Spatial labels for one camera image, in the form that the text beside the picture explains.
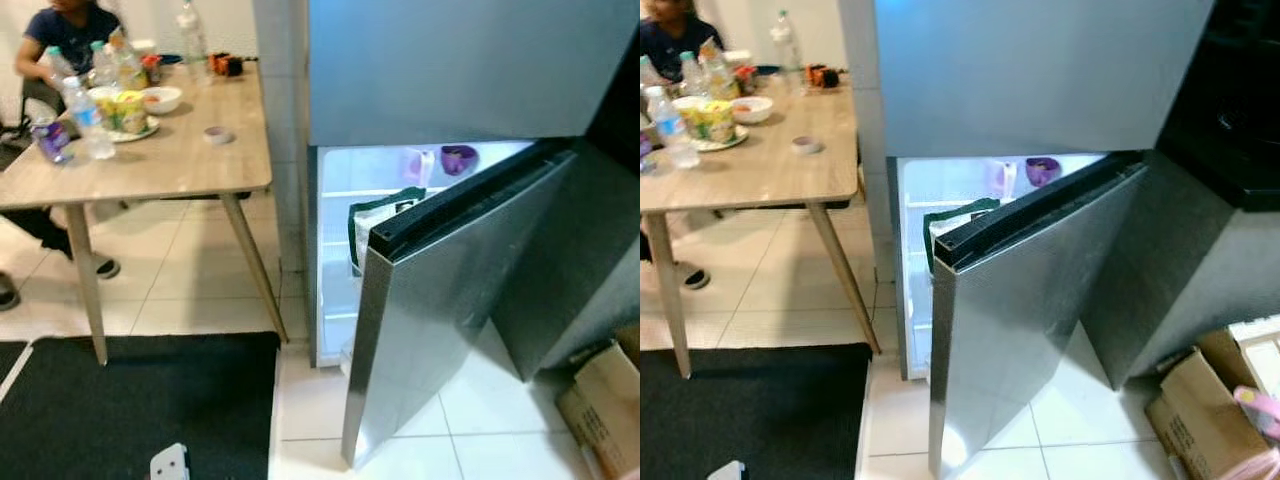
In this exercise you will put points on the black floor mat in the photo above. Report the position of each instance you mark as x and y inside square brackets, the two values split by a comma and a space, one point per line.
[140, 410]
[760, 415]

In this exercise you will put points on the small clear plastic bottle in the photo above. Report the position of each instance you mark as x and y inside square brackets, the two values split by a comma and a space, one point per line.
[101, 65]
[57, 68]
[693, 75]

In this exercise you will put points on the white bowl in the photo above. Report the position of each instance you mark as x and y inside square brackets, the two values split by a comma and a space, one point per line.
[161, 99]
[751, 109]

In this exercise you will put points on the purple snack packet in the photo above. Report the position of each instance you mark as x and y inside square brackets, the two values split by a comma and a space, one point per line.
[50, 141]

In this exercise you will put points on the purple bowl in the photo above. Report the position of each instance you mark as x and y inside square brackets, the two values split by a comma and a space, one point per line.
[458, 159]
[1042, 171]

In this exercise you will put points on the pink cup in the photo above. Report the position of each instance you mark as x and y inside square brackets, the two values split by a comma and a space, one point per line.
[418, 167]
[1003, 180]

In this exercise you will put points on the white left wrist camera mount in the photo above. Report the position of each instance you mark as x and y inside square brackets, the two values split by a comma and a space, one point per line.
[728, 471]
[170, 463]

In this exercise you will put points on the open brown cardboard carton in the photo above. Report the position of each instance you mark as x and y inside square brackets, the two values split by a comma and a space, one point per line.
[605, 405]
[1200, 405]

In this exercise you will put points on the grey kitchen cabinets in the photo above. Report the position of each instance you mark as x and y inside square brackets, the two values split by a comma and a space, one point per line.
[1200, 275]
[580, 260]

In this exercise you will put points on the clear blue-label water bottle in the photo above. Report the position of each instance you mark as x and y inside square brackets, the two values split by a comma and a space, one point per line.
[88, 120]
[673, 128]

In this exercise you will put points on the cardboard box with white label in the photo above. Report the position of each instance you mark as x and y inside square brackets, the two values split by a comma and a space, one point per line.
[1258, 350]

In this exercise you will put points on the green and white food bag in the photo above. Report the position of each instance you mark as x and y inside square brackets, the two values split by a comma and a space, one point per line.
[375, 220]
[950, 228]

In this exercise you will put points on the orange snack bag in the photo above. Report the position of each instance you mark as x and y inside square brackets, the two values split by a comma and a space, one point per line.
[127, 62]
[721, 70]

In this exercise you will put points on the grey fridge door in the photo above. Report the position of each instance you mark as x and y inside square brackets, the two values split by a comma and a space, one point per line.
[450, 300]
[1020, 320]

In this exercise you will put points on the orange and black tool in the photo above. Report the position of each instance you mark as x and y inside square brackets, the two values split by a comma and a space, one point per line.
[823, 76]
[226, 66]

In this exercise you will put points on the tall clear plastic bottle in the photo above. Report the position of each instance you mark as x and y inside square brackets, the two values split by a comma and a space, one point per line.
[786, 42]
[191, 32]

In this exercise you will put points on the white plate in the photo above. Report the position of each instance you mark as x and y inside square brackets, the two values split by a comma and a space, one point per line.
[740, 140]
[148, 130]

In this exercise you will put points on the person in dark shirt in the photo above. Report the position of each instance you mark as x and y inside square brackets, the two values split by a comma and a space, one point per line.
[672, 45]
[70, 32]

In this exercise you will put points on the light wooden table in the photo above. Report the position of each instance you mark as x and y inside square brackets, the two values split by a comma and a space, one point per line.
[770, 175]
[180, 165]

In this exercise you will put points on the small red jar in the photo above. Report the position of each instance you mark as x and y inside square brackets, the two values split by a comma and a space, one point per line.
[151, 69]
[745, 79]

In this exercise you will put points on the small white tape roll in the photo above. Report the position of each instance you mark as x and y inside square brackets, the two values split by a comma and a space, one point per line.
[218, 135]
[805, 145]

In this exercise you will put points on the yellow noodle packets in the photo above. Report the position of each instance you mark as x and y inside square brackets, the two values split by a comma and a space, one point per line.
[708, 119]
[125, 110]

